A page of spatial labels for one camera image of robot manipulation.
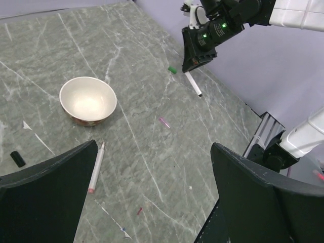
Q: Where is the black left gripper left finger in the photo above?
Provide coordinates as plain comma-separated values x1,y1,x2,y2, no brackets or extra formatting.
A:
1,140,98,242

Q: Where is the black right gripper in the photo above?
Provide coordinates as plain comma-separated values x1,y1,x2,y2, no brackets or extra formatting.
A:
182,19,245,72

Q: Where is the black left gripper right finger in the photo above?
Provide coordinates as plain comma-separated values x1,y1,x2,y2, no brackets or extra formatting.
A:
196,143,323,242

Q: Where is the white pen black tip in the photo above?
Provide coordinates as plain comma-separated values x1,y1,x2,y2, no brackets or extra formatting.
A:
185,72,203,97

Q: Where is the black pen cap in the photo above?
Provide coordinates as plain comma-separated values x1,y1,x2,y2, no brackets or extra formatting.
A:
10,151,26,168

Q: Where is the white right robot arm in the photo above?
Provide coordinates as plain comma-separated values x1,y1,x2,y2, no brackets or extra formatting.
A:
182,1,323,170

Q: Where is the green pen cap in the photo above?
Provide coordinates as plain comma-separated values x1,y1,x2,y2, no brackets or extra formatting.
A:
168,66,177,74

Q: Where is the white pen pink end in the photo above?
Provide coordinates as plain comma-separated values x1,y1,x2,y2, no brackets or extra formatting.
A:
88,142,105,193

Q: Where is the pink transparent pen cap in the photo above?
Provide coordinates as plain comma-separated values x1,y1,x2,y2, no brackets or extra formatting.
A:
158,117,171,129

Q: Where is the small cream bowl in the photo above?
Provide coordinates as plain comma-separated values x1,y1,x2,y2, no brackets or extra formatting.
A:
59,76,117,127

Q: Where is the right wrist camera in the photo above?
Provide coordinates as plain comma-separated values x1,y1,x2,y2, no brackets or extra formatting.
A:
180,0,203,29

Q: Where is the aluminium rail frame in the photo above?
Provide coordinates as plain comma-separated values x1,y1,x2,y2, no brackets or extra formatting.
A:
243,112,285,160

